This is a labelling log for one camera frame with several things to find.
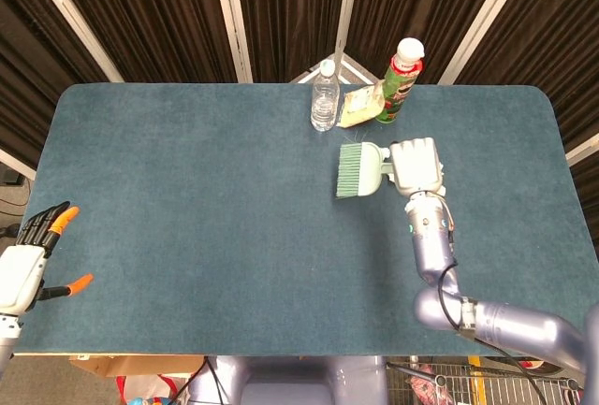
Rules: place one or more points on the small mint green hand broom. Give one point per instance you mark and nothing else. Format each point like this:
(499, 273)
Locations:
(369, 166)

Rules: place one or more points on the blue table cover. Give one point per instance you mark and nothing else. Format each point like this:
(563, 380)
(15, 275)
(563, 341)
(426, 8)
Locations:
(187, 213)

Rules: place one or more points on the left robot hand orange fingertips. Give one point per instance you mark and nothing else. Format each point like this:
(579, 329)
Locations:
(21, 274)

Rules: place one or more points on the brown cardboard box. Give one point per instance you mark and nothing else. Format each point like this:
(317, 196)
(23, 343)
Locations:
(140, 365)

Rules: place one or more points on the clear plastic water bottle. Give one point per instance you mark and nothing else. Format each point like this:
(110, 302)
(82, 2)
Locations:
(324, 105)

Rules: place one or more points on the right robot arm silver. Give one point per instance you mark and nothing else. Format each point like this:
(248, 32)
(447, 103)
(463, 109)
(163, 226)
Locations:
(433, 246)

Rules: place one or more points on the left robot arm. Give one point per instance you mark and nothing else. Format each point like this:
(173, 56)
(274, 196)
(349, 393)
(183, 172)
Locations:
(7, 339)

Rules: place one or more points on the yellowish snack bag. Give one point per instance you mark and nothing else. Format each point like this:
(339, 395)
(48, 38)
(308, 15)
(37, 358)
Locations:
(358, 108)

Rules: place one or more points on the green Pringles can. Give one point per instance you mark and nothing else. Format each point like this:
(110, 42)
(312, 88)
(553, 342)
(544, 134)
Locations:
(395, 91)

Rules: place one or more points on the white frame base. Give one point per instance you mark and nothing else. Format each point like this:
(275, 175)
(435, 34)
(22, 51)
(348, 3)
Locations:
(355, 70)

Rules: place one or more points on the white frame post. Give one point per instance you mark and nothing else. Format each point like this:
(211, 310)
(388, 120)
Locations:
(70, 12)
(482, 17)
(346, 3)
(231, 17)

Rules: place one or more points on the right robot hand white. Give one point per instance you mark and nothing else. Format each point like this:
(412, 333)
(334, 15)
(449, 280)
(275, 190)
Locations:
(416, 166)

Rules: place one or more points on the white frame bar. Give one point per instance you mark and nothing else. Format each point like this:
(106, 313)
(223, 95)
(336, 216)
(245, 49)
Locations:
(582, 150)
(16, 164)

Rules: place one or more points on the red white plastic bag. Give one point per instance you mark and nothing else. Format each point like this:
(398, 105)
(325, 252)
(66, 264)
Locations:
(140, 388)

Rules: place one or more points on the red patterned package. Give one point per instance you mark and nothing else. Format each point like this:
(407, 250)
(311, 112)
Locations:
(421, 384)

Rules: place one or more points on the grey robot torso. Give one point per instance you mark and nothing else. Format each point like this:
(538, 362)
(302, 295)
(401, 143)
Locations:
(281, 386)

